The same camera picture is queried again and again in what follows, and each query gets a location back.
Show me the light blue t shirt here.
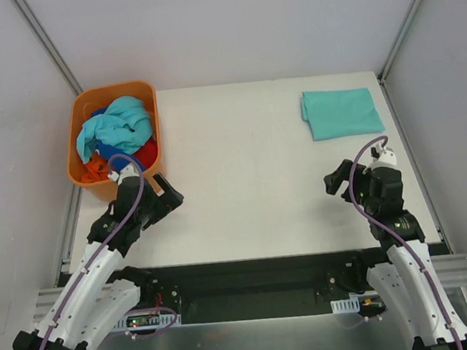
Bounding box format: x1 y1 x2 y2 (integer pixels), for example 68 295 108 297
76 96 154 164

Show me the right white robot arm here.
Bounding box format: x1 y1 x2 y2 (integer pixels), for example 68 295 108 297
323 150 467 350

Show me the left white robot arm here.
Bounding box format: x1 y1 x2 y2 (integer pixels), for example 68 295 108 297
12 174 184 350

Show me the royal blue t shirt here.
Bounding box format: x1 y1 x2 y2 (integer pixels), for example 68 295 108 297
91 106 134 173

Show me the orange t shirt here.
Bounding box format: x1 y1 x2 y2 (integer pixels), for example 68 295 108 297
80 151 109 184

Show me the red t shirt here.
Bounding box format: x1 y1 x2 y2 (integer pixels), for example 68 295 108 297
133 137 159 171

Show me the orange plastic bin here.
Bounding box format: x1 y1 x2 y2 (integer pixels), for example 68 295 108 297
66 80 165 203

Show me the folded teal t shirt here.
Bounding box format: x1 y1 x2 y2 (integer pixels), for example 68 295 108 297
300 87 385 141

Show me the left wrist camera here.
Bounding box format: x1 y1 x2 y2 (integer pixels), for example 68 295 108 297
108 163 144 187

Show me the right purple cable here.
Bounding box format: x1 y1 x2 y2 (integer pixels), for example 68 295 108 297
343 130 464 350

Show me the purple cable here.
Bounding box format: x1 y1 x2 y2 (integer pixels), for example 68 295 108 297
9 151 162 350
343 130 464 350

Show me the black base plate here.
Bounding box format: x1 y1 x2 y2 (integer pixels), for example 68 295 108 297
112 248 388 325

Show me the left white cable duct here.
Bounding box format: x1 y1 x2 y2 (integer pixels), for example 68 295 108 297
111 311 182 333

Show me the white cable duct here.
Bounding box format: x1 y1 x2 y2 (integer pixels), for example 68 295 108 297
111 311 182 333
330 297 361 315

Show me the right white cable duct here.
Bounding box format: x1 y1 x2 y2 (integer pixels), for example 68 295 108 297
330 297 361 315

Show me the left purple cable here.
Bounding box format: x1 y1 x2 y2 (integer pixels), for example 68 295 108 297
9 151 162 350

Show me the left aluminium corner post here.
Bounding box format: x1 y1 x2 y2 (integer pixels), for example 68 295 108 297
11 0 83 96

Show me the aluminium corner post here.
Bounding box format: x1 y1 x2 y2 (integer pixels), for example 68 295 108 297
11 0 83 96
368 0 460 81

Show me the right aluminium corner post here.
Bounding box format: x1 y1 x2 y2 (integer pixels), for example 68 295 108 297
368 0 460 81

